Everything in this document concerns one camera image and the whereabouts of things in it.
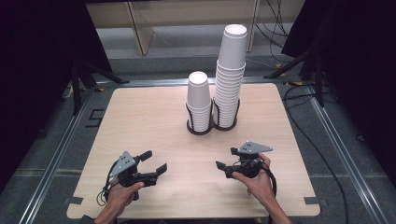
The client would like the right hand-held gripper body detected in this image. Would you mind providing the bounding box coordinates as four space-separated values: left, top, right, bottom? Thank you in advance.
231 140 274 179

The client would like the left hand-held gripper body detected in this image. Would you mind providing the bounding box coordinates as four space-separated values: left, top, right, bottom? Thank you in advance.
107 150 159 189

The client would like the black wire cup holder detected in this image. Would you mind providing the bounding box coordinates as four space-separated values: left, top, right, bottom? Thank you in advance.
185 97 241 136

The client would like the short stack of white cups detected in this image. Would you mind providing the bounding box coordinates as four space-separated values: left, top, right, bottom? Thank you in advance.
186 70 213 133

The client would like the tall stack of white cups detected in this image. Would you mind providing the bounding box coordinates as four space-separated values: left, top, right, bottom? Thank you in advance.
212 23 248 129

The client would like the person's right hand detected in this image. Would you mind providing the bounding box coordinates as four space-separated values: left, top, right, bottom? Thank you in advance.
232 152 276 205

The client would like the person's left hand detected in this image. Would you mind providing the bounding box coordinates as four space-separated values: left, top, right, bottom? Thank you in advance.
104 181 146 216

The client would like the dark tape patch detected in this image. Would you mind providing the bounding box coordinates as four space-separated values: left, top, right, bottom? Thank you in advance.
303 196 328 207

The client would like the black metal stand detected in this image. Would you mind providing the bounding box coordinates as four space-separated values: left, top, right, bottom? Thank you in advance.
263 46 326 108
69 60 130 116

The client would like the light wooden cabinet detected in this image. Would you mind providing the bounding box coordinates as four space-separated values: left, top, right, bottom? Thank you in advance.
85 0 306 57

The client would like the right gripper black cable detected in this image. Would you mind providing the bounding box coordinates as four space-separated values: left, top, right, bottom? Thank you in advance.
261 162 278 200

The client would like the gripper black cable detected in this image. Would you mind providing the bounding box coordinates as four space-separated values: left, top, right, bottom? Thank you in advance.
261 162 278 200
96 160 120 207

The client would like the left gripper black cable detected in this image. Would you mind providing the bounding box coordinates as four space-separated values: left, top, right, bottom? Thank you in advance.
96 160 120 207

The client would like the long black floor cable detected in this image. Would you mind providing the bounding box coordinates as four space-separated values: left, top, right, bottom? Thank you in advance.
281 82 349 224

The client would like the metal floor rail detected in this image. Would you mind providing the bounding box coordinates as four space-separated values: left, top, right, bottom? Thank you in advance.
303 83 390 224
18 90 94 224
92 76 300 89

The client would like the bundle of black cables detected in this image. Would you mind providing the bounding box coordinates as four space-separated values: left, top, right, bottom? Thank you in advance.
255 0 292 63

